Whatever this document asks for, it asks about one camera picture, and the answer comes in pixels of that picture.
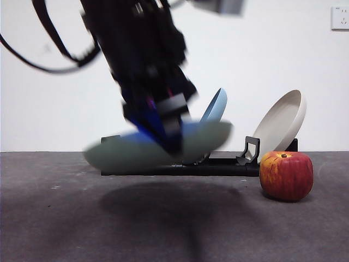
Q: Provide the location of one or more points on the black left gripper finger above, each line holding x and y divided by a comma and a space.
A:
148, 122
173, 131

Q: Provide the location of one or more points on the green plate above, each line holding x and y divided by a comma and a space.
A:
122, 158

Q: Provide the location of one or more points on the red yellow apple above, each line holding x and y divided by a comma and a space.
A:
286, 177

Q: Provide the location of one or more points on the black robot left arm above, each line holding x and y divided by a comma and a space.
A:
141, 54

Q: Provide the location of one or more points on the blue plate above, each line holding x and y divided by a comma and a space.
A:
216, 106

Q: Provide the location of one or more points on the black plate rack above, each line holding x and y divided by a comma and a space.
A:
218, 170

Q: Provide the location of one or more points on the cream plate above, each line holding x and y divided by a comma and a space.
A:
278, 122

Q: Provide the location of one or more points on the pale grey camera box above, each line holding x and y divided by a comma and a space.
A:
226, 6

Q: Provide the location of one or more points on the white wall socket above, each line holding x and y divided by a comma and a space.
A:
340, 18

